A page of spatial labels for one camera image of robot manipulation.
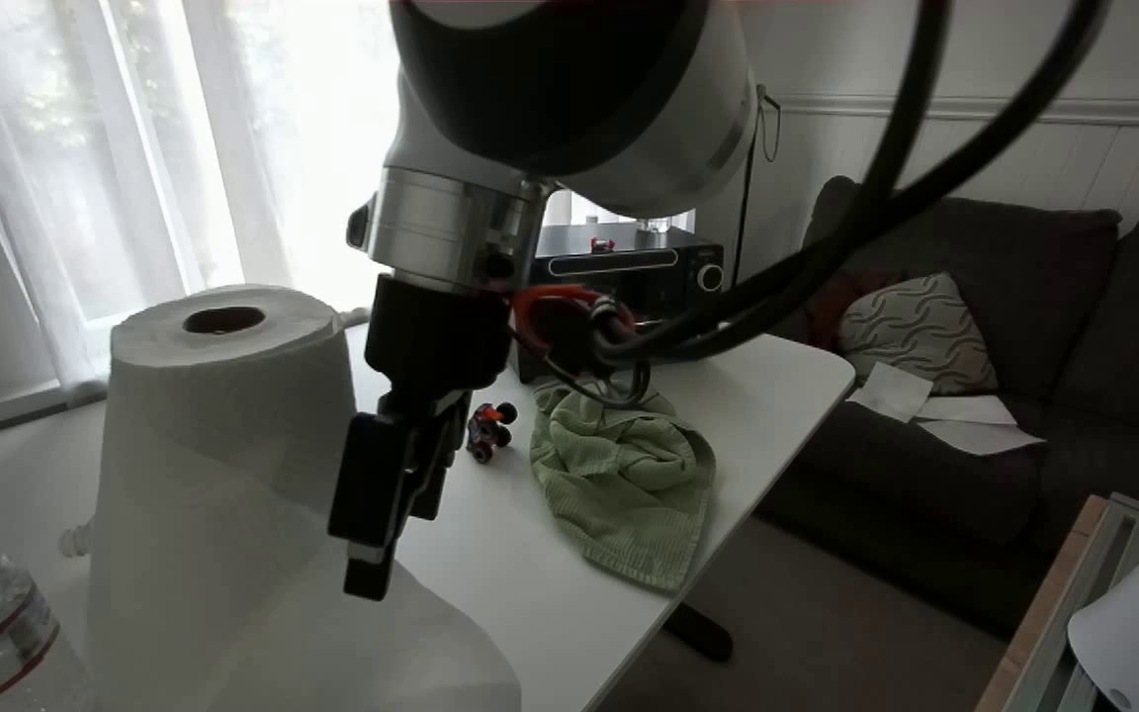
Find green towel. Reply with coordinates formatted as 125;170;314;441
531;387;716;595

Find dark grey sofa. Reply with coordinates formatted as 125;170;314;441
760;198;1139;638

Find robot base stand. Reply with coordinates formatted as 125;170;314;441
977;496;1139;712

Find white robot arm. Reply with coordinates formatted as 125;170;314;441
329;0;755;602

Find small red black toy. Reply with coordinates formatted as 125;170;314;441
466;405;519;464

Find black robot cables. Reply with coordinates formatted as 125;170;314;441
510;0;1114;413

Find patterned cushion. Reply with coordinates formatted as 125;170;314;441
837;272;998;396

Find white papers on sofa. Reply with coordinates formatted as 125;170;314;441
850;363;1036;455

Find white sheer curtains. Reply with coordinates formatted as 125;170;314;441
0;0;395;387

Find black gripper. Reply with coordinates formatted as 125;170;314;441
329;277;505;602

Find black table base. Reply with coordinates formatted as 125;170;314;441
664;607;731;666

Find black toaster oven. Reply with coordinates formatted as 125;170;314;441
519;222;722;383

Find white paper towel roll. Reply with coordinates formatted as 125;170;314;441
88;289;522;712

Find red cushion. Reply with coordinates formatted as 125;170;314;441
801;268;892;352

